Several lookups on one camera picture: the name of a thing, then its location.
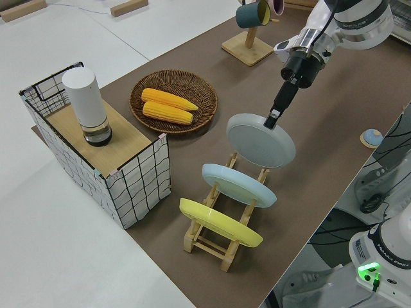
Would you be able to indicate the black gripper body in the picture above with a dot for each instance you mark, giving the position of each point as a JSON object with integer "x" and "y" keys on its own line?
{"x": 303, "y": 70}

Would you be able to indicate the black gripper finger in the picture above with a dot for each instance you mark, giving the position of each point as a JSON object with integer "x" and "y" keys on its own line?
{"x": 289, "y": 96}
{"x": 277, "y": 102}

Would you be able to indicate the gray plate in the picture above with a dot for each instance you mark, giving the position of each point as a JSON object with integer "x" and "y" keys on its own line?
{"x": 257, "y": 144}

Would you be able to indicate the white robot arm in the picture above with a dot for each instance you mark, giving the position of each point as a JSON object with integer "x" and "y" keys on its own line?
{"x": 363, "y": 29}

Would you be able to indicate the light blue plate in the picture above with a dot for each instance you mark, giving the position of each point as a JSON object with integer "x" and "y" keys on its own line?
{"x": 237, "y": 184}

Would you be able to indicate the yellow plate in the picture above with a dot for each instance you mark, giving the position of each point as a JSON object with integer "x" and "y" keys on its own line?
{"x": 218, "y": 223}

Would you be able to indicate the wooden plate rack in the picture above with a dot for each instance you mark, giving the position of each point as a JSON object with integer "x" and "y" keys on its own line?
{"x": 208, "y": 247}

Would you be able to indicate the wooden mug tree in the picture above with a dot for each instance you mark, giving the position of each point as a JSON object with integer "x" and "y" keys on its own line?
{"x": 247, "y": 48}

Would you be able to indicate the pink mug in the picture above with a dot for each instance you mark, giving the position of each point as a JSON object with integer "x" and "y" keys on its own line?
{"x": 276, "y": 6}

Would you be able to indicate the dark blue mug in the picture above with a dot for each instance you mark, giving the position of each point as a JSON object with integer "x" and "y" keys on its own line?
{"x": 248, "y": 14}

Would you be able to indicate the brown wicker basket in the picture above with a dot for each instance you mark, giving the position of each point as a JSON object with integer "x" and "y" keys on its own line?
{"x": 199, "y": 93}

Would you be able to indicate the blue call bell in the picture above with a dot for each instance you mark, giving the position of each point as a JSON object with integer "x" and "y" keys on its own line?
{"x": 371, "y": 138}

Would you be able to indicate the brown table mat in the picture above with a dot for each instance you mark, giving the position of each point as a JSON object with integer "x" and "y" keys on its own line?
{"x": 289, "y": 208}

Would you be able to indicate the white toaster oven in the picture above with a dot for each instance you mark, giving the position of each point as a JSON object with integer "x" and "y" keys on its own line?
{"x": 401, "y": 19}

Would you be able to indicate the yellow corn cob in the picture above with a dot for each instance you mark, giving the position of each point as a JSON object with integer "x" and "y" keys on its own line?
{"x": 167, "y": 114}
{"x": 167, "y": 99}

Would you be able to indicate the short wooden block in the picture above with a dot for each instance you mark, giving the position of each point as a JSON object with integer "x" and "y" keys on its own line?
{"x": 128, "y": 8}

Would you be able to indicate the long wooden block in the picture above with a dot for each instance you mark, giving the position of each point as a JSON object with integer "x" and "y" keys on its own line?
{"x": 22, "y": 9}

